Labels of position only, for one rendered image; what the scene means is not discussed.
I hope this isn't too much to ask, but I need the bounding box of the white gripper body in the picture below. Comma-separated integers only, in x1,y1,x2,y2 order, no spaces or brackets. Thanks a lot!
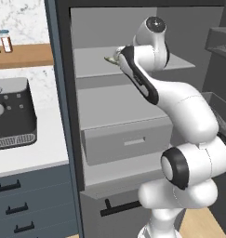
114,46,127,65

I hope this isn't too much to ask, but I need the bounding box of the grey-green fish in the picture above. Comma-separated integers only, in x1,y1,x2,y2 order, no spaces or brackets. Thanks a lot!
103,55,120,66

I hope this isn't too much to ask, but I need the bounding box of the grey fridge shelf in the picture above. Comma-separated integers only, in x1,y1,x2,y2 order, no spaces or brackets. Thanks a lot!
73,46,196,79

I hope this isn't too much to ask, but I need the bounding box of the dark grey fridge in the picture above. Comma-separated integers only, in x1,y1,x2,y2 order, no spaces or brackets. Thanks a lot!
54,0,226,238

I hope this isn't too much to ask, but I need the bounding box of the blue-grey cabinet side panel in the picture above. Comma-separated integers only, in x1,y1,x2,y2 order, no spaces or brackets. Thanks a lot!
44,0,85,238

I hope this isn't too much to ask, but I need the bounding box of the grey fridge drawer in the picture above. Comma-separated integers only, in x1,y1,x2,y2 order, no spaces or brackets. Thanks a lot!
81,116,174,167

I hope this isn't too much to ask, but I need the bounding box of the dark fridge door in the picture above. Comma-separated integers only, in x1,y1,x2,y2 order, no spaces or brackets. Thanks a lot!
200,0,226,238

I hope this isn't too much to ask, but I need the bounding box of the jar with blue lid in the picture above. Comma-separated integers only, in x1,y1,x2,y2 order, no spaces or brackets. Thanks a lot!
0,29,14,54

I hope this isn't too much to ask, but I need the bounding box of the black coffee machine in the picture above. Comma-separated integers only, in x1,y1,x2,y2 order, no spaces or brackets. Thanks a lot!
0,76,38,151

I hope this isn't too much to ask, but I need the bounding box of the blue-grey cabinet drawer front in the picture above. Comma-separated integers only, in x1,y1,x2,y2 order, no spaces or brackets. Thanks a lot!
0,192,77,226
0,165,73,204
0,217,80,238

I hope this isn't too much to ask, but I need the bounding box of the grey freezer drawer front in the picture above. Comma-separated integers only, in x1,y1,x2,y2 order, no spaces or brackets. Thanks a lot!
79,180,155,238

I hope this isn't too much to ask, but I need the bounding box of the wooden wall shelf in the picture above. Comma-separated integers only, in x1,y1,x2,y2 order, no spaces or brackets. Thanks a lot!
0,43,54,70

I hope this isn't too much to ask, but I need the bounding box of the black freezer drawer handle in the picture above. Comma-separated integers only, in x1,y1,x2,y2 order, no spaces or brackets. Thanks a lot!
100,198,143,218

